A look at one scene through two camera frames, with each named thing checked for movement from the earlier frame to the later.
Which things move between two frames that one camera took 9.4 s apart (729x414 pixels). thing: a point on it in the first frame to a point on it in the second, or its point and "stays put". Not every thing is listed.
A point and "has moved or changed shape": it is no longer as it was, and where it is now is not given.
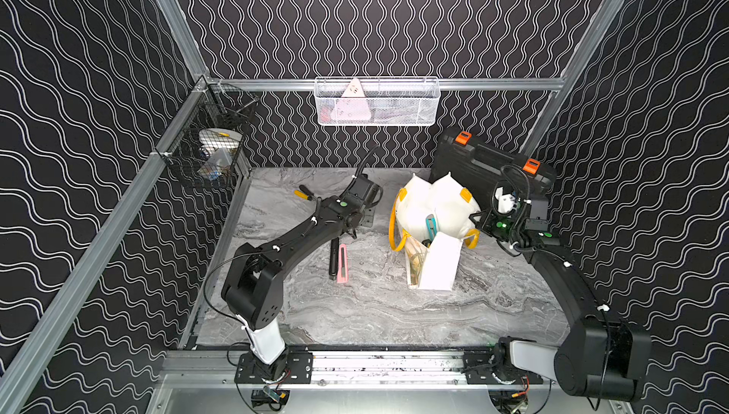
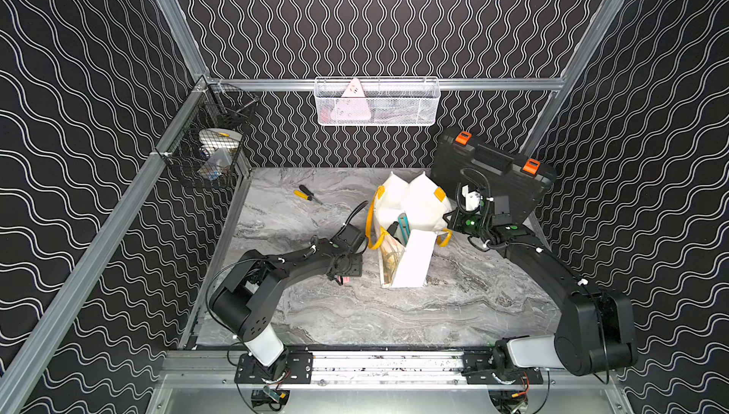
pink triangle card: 353,104 stays put
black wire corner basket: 205,139 stays put
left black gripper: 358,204 to 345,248
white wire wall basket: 378,102 stays put
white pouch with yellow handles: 432,220 has moved or changed shape
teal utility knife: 431,225 to 404,227
